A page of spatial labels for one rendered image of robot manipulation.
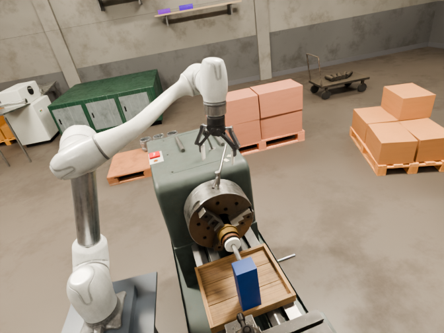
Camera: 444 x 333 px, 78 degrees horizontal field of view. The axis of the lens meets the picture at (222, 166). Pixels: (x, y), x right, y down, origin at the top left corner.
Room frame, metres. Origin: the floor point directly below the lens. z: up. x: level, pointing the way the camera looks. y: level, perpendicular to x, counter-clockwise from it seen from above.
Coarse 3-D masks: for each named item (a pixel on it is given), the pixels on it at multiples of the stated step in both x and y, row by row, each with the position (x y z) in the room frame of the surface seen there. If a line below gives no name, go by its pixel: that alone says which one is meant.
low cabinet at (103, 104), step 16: (112, 80) 6.63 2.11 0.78; (128, 80) 6.30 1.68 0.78; (144, 80) 6.00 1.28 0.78; (64, 96) 5.77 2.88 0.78; (80, 96) 5.52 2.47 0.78; (96, 96) 5.27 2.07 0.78; (112, 96) 5.28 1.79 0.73; (128, 96) 5.30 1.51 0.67; (144, 96) 5.32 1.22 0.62; (64, 112) 5.21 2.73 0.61; (80, 112) 5.23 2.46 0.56; (96, 112) 5.25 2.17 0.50; (112, 112) 5.27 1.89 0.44; (128, 112) 5.29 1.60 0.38; (64, 128) 5.20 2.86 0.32; (96, 128) 5.24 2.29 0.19
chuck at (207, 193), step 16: (208, 192) 1.00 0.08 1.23; (224, 192) 0.98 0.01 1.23; (240, 192) 1.02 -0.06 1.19; (192, 208) 0.97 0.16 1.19; (208, 208) 0.95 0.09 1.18; (224, 208) 0.97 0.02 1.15; (240, 208) 0.98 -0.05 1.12; (192, 224) 0.94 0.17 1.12; (224, 224) 0.99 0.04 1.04; (208, 240) 0.95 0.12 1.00
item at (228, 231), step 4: (228, 224) 0.91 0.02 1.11; (224, 228) 0.88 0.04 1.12; (228, 228) 0.87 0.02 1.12; (232, 228) 0.87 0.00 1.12; (236, 228) 0.89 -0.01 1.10; (220, 232) 0.87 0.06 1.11; (224, 232) 0.86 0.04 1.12; (228, 232) 0.85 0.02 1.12; (232, 232) 0.85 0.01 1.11; (236, 232) 0.86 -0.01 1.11; (220, 236) 0.86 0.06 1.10; (224, 236) 0.85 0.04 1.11; (228, 236) 0.83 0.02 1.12; (232, 236) 0.83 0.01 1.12; (236, 236) 0.83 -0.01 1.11; (220, 240) 0.85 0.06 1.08; (224, 240) 0.82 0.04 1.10; (224, 244) 0.82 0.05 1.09
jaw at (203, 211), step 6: (198, 204) 0.96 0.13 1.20; (198, 210) 0.95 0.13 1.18; (204, 210) 0.92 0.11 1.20; (204, 216) 0.91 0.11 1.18; (210, 216) 0.91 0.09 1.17; (216, 216) 0.94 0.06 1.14; (210, 222) 0.90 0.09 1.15; (216, 222) 0.90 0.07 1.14; (222, 222) 0.92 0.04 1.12; (216, 228) 0.88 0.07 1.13
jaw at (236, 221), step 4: (248, 208) 0.98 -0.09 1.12; (236, 212) 0.98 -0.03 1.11; (240, 212) 0.97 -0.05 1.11; (244, 212) 0.96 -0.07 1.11; (248, 212) 0.96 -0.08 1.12; (228, 216) 0.97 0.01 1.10; (232, 216) 0.96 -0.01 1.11; (236, 216) 0.95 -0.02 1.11; (240, 216) 0.95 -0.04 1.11; (244, 216) 0.95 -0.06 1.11; (248, 216) 0.95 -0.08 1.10; (232, 220) 0.94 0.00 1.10; (236, 220) 0.93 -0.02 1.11; (240, 220) 0.92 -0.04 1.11; (244, 220) 0.94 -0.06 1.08; (232, 224) 0.91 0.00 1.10; (236, 224) 0.91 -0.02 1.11; (240, 224) 0.92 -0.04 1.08; (244, 224) 0.92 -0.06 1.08
